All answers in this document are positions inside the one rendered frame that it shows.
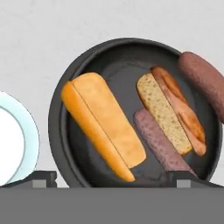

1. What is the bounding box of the golden yellow bun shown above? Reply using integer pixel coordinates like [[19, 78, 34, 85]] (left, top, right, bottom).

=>
[[60, 72, 147, 183]]

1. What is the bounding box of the purple-brown sausage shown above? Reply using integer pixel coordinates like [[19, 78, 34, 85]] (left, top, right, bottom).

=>
[[133, 108, 197, 177]]

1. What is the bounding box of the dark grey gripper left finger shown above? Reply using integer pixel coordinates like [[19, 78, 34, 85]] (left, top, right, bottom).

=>
[[2, 171, 58, 189]]

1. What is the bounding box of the reddish-brown sausage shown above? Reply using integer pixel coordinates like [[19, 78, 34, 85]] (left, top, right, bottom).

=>
[[177, 51, 224, 125]]

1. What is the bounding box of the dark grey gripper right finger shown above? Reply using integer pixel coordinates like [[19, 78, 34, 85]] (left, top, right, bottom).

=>
[[168, 171, 224, 189]]

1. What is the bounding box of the white plate with blue rim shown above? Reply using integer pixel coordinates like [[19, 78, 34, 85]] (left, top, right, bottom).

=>
[[0, 90, 40, 187]]

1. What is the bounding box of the brown speckled bun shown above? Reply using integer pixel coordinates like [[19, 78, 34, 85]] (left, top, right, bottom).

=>
[[136, 66, 207, 158]]

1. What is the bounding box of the dark grey round bowl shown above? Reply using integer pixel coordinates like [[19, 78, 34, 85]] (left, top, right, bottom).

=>
[[47, 37, 223, 188]]

